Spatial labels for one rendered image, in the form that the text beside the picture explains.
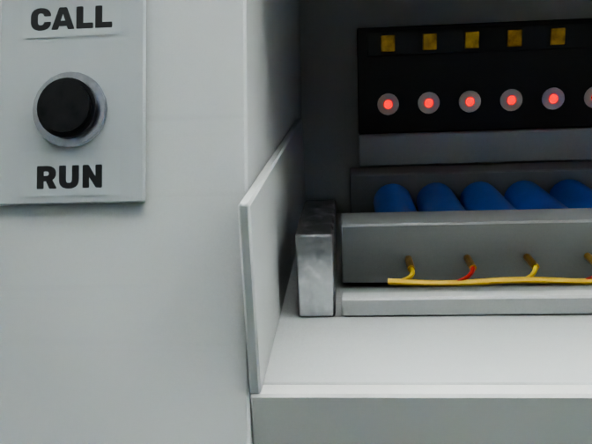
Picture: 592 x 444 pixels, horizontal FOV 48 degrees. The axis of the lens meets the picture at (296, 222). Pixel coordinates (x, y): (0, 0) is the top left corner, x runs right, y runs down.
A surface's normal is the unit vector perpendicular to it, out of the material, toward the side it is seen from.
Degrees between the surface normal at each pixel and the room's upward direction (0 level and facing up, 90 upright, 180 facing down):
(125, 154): 90
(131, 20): 90
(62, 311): 90
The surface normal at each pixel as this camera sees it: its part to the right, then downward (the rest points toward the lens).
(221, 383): -0.08, -0.07
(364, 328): -0.04, -0.97
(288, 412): -0.07, 0.26
